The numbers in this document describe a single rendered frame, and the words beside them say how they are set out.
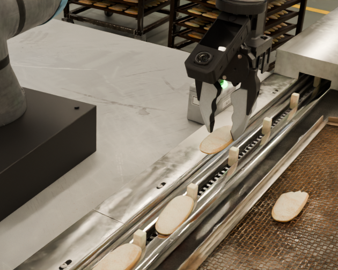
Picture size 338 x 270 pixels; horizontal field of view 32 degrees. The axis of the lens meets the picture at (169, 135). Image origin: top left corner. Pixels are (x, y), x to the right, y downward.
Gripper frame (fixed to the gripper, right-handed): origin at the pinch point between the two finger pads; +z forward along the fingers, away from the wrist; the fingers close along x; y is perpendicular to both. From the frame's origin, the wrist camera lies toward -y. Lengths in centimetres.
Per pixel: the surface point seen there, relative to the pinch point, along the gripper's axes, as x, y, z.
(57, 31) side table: 70, 43, 11
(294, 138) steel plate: -3.7, 26.4, 11.8
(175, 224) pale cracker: -1.2, -14.9, 8.1
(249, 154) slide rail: -1.0, 10.4, 8.8
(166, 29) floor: 172, 273, 91
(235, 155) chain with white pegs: 0.0, 6.9, 7.6
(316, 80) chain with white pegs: 0.1, 48.8, 8.1
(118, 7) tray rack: 183, 230, 67
